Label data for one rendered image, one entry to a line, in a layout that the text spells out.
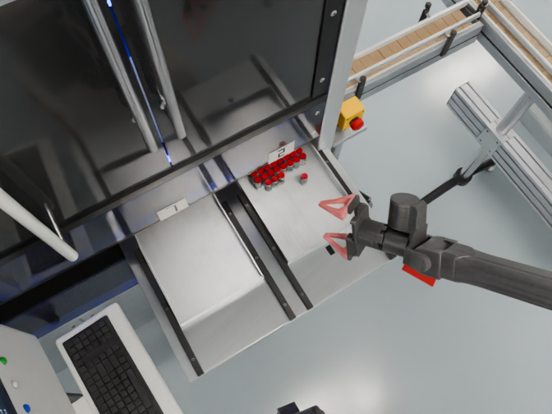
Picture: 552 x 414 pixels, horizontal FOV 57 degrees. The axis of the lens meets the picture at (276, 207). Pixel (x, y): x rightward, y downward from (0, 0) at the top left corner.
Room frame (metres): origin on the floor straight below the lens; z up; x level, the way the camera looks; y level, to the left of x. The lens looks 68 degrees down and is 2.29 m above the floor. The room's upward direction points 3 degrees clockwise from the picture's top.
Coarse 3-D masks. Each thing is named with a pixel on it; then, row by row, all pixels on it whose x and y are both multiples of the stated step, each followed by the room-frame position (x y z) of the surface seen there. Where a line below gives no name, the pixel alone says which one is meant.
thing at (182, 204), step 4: (180, 200) 0.50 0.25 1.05; (184, 200) 0.51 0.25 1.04; (176, 204) 0.50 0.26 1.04; (180, 204) 0.50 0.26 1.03; (184, 204) 0.51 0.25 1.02; (168, 208) 0.48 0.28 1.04; (172, 208) 0.49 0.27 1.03; (180, 208) 0.50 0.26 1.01; (184, 208) 0.50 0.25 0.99; (160, 212) 0.47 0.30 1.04; (164, 212) 0.48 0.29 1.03; (168, 212) 0.48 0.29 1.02; (172, 212) 0.49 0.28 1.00; (176, 212) 0.49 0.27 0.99; (160, 216) 0.47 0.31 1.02; (164, 216) 0.47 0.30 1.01; (168, 216) 0.48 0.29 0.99
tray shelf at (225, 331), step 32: (224, 192) 0.61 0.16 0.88; (352, 192) 0.63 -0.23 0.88; (128, 256) 0.39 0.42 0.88; (320, 256) 0.42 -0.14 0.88; (384, 256) 0.43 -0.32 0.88; (160, 288) 0.30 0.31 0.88; (256, 288) 0.32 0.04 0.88; (288, 288) 0.32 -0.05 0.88; (320, 288) 0.33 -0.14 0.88; (160, 320) 0.21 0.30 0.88; (192, 320) 0.22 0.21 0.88; (224, 320) 0.22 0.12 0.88; (256, 320) 0.23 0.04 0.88; (288, 320) 0.23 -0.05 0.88; (224, 352) 0.14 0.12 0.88
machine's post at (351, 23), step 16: (352, 0) 0.76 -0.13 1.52; (352, 16) 0.77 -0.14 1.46; (352, 32) 0.77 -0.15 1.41; (336, 48) 0.76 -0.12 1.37; (352, 48) 0.78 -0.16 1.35; (336, 64) 0.76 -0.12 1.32; (336, 80) 0.76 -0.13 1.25; (336, 96) 0.77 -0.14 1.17; (336, 112) 0.78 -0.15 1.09; (320, 144) 0.76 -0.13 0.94
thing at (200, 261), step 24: (192, 216) 0.52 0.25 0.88; (216, 216) 0.53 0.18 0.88; (144, 240) 0.44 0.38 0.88; (168, 240) 0.45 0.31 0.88; (192, 240) 0.45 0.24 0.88; (216, 240) 0.45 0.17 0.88; (240, 240) 0.45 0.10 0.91; (168, 264) 0.37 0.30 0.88; (192, 264) 0.38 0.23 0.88; (216, 264) 0.38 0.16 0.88; (240, 264) 0.38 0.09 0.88; (168, 288) 0.30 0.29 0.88; (192, 288) 0.31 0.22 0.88; (216, 288) 0.31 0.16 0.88; (240, 288) 0.31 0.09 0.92; (192, 312) 0.24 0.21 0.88
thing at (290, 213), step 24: (312, 168) 0.70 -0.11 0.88; (264, 192) 0.61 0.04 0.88; (288, 192) 0.62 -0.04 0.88; (312, 192) 0.62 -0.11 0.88; (336, 192) 0.62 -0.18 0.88; (264, 216) 0.53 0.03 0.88; (288, 216) 0.54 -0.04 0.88; (312, 216) 0.54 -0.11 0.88; (288, 240) 0.46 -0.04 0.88; (312, 240) 0.47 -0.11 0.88
